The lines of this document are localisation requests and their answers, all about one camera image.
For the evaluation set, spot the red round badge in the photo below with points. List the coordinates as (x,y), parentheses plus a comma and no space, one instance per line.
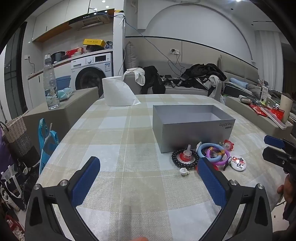
(186,158)

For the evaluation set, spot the blue plastic bag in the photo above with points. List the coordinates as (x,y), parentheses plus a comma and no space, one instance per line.
(46,148)

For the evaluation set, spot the grey cushion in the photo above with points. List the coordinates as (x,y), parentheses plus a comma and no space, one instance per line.
(131,58)

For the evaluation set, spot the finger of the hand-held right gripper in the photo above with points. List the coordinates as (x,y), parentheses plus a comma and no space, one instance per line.
(274,141)
(274,156)

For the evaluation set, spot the person's right forearm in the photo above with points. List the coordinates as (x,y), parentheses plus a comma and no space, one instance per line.
(290,212)

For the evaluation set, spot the white paper towel roll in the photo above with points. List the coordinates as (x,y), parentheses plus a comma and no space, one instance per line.
(115,92)

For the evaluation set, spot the light blue pillow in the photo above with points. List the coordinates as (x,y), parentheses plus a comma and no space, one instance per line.
(238,83)

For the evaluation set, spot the clear plastic hair clip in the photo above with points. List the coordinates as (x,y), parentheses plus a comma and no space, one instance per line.
(188,149)

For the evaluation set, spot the white curtain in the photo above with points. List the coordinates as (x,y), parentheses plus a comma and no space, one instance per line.
(268,55)

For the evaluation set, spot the clear plastic water bottle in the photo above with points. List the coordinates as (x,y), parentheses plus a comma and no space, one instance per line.
(50,83)

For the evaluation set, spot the grey chaise sofa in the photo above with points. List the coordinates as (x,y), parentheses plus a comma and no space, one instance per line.
(245,69)

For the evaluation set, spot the wall socket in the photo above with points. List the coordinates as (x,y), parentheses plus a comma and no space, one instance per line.
(174,51)

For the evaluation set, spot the white round badge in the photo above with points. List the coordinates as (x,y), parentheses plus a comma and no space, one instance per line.
(238,162)

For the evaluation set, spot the blue plastic basin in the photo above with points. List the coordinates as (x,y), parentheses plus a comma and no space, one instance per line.
(63,81)

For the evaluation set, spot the beige cup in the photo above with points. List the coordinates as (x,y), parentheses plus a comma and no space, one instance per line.
(285,106)

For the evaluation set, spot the grey side table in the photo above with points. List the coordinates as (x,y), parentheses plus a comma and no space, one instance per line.
(252,118)
(69,111)

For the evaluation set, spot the woven basket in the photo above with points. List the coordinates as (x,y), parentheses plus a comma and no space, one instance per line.
(17,136)

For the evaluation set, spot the black pot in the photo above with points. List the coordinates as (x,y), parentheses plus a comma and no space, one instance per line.
(58,56)

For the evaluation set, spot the red packets on counter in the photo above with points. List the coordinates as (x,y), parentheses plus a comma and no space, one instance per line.
(74,52)

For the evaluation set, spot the white wall cabinets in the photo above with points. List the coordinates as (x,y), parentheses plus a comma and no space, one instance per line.
(57,20)

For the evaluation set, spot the person's right hand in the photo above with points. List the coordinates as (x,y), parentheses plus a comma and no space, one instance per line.
(288,191)

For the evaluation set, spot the dark clothes pile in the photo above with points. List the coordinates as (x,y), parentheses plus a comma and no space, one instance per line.
(203,70)

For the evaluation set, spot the dark bags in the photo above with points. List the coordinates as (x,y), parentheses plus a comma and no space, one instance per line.
(16,185)

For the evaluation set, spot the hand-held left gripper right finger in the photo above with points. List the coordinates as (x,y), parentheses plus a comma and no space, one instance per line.
(214,185)

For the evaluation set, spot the range hood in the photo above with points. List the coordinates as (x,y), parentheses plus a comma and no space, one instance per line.
(92,18)

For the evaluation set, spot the grey cardboard box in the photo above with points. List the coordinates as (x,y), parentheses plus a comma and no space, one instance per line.
(196,136)

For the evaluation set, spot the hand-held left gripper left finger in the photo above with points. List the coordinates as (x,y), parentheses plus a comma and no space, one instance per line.
(85,183)

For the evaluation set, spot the long white box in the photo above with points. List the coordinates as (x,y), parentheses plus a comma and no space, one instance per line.
(272,117)

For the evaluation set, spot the yellow cardboard box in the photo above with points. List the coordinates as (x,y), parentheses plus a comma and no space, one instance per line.
(93,42)

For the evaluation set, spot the white washing machine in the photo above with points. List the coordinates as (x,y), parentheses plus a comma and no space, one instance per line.
(92,67)

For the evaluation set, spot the white and grey garment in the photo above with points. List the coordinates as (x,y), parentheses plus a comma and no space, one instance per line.
(212,82)

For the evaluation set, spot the red hair clip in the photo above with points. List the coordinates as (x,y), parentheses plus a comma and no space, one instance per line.
(228,144)

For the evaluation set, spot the black jacket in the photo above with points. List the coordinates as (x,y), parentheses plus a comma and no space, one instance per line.
(152,78)

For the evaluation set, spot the wet wipes pack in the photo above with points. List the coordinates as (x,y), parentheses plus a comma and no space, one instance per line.
(64,93)

